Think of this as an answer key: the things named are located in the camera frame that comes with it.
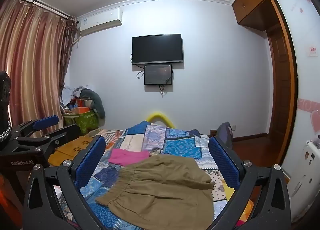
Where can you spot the yellow orange fleece blanket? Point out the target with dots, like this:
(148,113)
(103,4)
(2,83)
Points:
(228,191)

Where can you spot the green storage box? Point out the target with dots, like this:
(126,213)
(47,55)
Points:
(85,121)

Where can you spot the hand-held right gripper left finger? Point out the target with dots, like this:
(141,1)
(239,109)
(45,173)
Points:
(90,162)

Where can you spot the khaki pants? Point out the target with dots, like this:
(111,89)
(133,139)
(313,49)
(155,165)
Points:
(162,190)

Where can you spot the striped pink curtain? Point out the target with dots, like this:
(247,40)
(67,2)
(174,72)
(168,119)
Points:
(32,57)

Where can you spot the brown wooden door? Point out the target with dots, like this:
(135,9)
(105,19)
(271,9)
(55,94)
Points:
(282,70)

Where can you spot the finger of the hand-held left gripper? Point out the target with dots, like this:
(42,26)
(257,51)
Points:
(46,121)
(65,132)

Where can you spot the grey backpack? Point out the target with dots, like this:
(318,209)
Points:
(226,130)

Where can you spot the white air conditioner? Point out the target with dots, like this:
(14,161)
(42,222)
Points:
(100,21)

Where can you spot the small black monitor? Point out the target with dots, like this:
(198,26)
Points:
(157,74)

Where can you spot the wooden nightstand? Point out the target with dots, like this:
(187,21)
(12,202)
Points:
(75,147)

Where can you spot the white wardrobe door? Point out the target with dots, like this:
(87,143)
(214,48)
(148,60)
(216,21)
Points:
(305,82)

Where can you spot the pink garment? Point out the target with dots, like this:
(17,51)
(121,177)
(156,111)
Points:
(125,156)

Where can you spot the yellow foam tube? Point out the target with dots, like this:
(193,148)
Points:
(156,115)

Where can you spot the curtain rod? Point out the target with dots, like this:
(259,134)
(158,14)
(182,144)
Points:
(37,3)

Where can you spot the patchwork printed blanket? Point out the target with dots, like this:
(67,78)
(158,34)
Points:
(180,145)

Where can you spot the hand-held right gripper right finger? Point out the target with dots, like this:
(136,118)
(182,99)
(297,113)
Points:
(223,162)

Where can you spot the wooden bed frame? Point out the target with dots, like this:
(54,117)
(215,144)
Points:
(213,133)

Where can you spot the grey plush cushion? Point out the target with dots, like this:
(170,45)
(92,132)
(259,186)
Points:
(96,100)

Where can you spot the pile of clothes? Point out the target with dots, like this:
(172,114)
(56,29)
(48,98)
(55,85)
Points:
(70,95)

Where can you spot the black wall television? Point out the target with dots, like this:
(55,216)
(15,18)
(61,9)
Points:
(157,49)

